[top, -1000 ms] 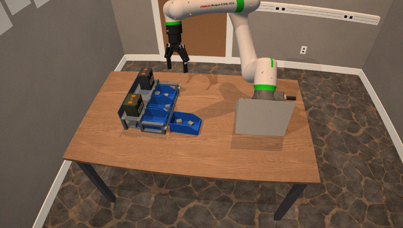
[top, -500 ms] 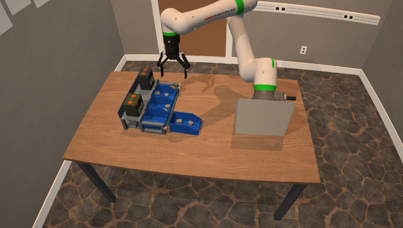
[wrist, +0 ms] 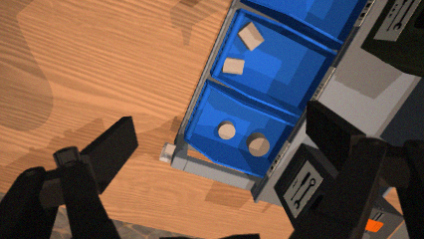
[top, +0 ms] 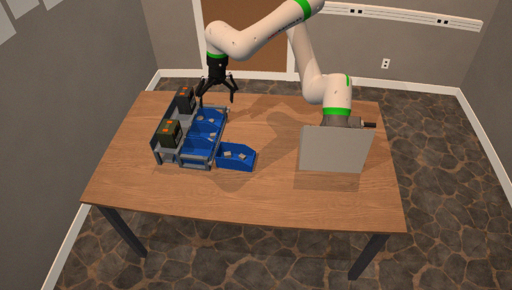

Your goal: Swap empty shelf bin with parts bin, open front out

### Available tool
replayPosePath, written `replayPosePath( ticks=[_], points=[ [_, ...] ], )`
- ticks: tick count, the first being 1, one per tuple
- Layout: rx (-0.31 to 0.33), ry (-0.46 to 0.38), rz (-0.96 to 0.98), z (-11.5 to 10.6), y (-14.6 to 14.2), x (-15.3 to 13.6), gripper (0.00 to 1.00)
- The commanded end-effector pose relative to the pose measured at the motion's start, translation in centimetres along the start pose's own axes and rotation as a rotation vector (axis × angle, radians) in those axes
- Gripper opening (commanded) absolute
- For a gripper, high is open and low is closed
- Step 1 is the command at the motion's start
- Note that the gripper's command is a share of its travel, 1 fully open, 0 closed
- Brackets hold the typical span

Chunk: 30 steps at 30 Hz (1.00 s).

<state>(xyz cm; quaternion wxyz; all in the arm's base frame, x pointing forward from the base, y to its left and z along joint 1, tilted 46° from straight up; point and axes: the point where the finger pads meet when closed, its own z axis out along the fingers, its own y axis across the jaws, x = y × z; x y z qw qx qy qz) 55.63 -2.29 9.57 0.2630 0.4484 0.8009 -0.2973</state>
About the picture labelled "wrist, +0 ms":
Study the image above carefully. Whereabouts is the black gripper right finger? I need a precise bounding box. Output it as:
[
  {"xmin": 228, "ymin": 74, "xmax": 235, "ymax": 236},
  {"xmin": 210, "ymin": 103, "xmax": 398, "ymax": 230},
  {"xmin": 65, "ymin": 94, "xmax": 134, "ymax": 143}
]
[{"xmin": 289, "ymin": 101, "xmax": 424, "ymax": 239}]

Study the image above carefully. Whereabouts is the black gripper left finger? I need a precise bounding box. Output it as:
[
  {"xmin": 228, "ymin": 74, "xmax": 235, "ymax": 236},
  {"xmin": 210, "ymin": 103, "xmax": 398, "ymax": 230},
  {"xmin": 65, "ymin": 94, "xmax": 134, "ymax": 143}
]
[{"xmin": 0, "ymin": 116, "xmax": 138, "ymax": 239}]

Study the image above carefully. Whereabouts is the grey metal shelf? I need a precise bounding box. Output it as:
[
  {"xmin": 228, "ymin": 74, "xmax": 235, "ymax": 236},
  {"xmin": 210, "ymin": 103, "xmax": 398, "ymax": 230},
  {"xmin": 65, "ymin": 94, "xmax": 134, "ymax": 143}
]
[{"xmin": 159, "ymin": 0, "xmax": 424, "ymax": 207}]

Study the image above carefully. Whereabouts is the blue bin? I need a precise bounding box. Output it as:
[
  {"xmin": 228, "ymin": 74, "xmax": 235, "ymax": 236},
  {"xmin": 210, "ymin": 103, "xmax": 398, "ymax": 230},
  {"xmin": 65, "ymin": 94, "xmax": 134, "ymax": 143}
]
[
  {"xmin": 213, "ymin": 9, "xmax": 336, "ymax": 118},
  {"xmin": 244, "ymin": 0, "xmax": 367, "ymax": 51},
  {"xmin": 186, "ymin": 81, "xmax": 298, "ymax": 178}
]

